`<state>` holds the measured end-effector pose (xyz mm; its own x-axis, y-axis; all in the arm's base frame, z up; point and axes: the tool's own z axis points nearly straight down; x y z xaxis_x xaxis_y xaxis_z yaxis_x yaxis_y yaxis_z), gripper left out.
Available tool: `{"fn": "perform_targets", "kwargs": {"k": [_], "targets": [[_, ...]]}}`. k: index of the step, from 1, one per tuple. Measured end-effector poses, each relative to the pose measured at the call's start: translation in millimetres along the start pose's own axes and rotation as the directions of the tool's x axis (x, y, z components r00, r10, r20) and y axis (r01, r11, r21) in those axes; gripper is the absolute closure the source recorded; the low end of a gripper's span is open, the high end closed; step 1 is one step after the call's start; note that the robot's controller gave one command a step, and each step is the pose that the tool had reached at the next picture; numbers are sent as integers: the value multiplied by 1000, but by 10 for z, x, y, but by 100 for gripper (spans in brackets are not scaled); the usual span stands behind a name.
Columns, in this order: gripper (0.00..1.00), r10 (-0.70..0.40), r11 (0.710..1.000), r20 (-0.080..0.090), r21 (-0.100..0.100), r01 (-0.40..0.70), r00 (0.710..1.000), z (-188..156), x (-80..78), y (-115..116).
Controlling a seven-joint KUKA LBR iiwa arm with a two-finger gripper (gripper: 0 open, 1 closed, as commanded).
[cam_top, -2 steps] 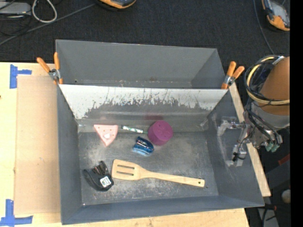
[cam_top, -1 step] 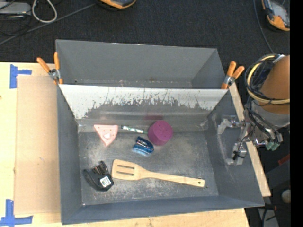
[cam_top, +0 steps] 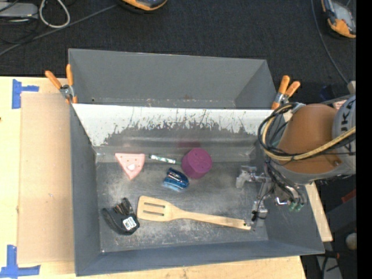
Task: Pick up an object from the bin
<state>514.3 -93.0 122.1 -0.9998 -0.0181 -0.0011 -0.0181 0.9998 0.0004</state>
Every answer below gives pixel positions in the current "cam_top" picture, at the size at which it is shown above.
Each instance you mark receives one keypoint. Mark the wooden slotted spatula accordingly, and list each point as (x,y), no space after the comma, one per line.
(174,212)

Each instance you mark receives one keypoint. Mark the black object with white label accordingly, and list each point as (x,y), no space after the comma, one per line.
(122,218)

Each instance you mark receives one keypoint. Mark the brown cardboard board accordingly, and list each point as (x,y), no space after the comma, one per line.
(43,170)

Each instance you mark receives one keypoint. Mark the grey metal bin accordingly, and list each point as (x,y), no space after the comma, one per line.
(174,80)

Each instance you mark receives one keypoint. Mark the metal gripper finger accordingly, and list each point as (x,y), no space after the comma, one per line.
(259,212)
(247,177)

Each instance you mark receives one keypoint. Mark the purple cup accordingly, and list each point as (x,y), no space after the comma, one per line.
(197,163)

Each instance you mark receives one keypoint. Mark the blue stapler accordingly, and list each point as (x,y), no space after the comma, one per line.
(175,180)

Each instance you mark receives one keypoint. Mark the pink triangular toy wedge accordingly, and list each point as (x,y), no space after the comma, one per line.
(131,164)

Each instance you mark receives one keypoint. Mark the green and white stick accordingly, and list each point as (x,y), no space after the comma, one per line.
(161,158)

